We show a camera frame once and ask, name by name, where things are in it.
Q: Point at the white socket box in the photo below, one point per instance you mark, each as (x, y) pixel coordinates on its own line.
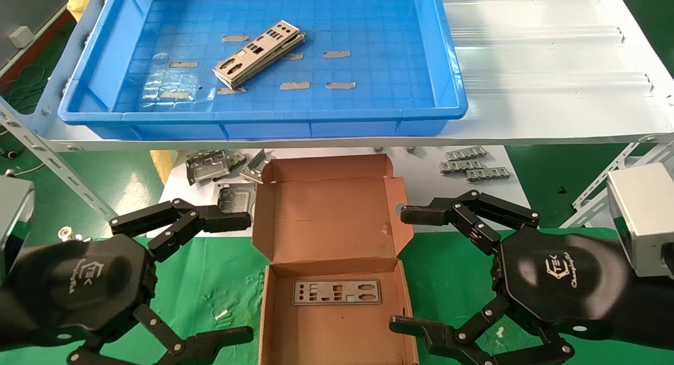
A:
(21, 36)

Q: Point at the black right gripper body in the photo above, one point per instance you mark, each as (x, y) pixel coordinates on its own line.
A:
(563, 280)

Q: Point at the small white scrap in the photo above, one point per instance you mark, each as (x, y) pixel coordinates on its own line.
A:
(221, 314)

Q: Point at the brown cardboard box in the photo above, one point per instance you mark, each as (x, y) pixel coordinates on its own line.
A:
(326, 217)

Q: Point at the clear tape patch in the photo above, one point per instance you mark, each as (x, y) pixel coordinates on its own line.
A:
(174, 81)

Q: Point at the toothed grey metal strip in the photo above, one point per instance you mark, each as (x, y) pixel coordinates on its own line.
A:
(466, 153)
(488, 174)
(462, 166)

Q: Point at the bent grey metal bracket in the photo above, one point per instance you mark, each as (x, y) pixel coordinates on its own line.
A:
(205, 167)

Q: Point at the small grey metal part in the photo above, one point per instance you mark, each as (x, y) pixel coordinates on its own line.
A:
(238, 158)

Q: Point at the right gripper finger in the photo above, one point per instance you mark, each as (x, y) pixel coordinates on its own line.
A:
(453, 344)
(468, 212)

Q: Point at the blue plastic tray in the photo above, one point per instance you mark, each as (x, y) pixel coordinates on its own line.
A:
(389, 65)

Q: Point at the silver binder clip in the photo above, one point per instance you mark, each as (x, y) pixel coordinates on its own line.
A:
(67, 232)

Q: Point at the white metal shelf rack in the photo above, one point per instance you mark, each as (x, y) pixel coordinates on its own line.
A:
(526, 65)

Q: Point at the stack of metal shield plates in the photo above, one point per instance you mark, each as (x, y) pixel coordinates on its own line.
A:
(247, 62)

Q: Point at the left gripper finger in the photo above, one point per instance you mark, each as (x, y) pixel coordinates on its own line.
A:
(179, 346)
(181, 220)

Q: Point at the angled grey metal part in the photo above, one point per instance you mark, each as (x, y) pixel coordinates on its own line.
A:
(255, 167)

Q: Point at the grey tape piece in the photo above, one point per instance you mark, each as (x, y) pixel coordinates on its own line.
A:
(234, 90)
(294, 85)
(340, 85)
(336, 54)
(175, 95)
(235, 38)
(295, 56)
(183, 64)

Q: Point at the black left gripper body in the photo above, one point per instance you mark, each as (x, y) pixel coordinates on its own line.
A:
(68, 286)

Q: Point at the silver metal shield plate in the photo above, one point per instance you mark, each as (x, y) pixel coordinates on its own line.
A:
(368, 299)

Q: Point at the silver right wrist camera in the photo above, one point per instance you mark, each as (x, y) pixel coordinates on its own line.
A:
(640, 217)

